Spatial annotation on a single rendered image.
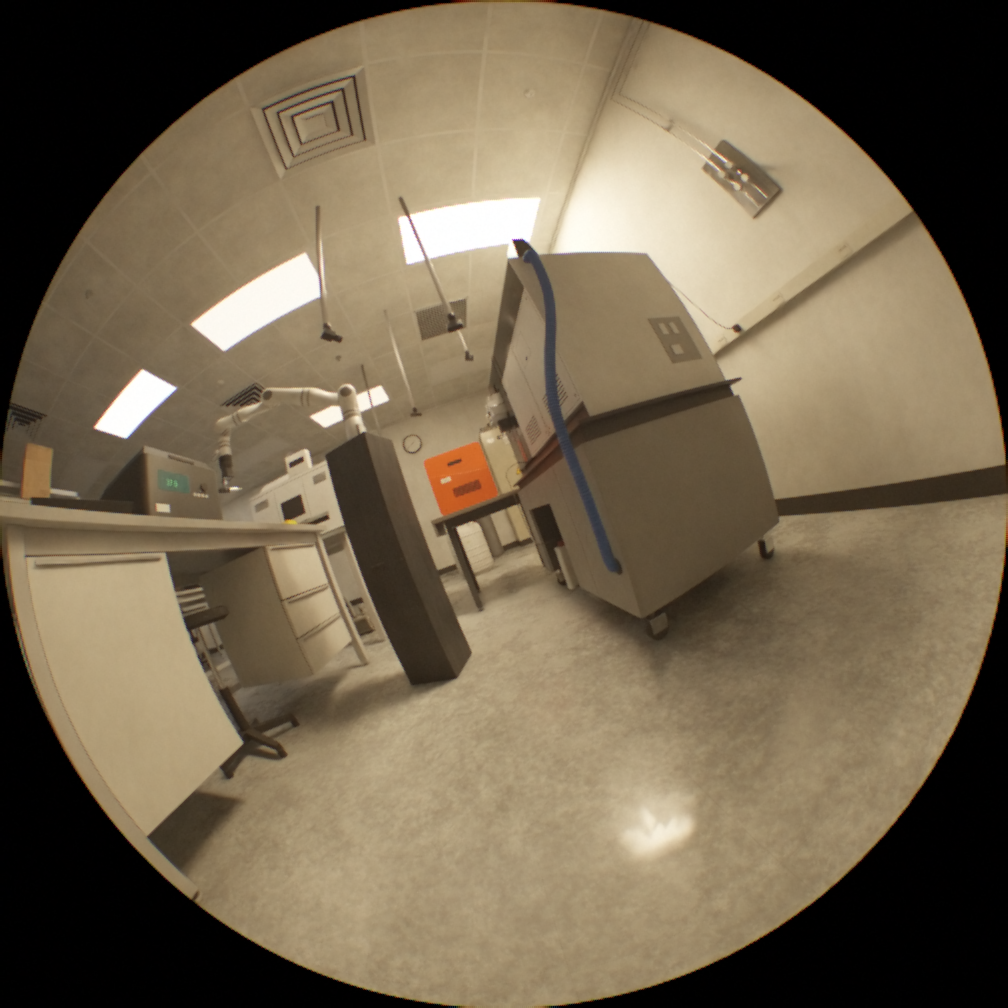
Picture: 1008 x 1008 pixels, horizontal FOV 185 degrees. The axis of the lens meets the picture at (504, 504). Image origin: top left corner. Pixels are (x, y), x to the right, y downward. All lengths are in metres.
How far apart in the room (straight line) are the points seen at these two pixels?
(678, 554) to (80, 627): 1.61
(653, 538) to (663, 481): 0.18
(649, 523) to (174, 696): 1.44
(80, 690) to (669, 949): 1.06
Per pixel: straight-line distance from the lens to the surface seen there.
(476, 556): 3.72
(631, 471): 0.94
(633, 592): 0.96
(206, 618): 1.36
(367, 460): 1.32
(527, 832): 0.70
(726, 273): 1.90
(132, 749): 0.97
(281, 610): 1.54
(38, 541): 0.97
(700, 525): 1.09
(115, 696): 0.96
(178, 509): 1.26
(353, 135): 2.31
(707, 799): 0.65
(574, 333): 1.08
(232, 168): 2.38
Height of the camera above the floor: 0.57
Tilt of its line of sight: 2 degrees up
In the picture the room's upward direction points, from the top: 21 degrees counter-clockwise
